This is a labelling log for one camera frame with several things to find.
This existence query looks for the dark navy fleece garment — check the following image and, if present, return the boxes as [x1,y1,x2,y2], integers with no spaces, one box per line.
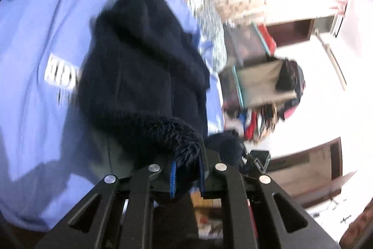
[76,0,247,203]

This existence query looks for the hanging colourful clothes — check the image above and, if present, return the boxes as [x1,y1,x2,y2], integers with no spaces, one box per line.
[234,104,297,145]

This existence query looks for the beige fabric storage box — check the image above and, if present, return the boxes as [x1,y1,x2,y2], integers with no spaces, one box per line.
[232,60,297,109]

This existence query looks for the blue printed bed sheet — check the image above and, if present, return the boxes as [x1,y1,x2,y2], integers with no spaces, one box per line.
[1,0,214,232]

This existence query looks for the dark bag on box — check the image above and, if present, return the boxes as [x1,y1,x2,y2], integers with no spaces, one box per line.
[276,59,305,98]

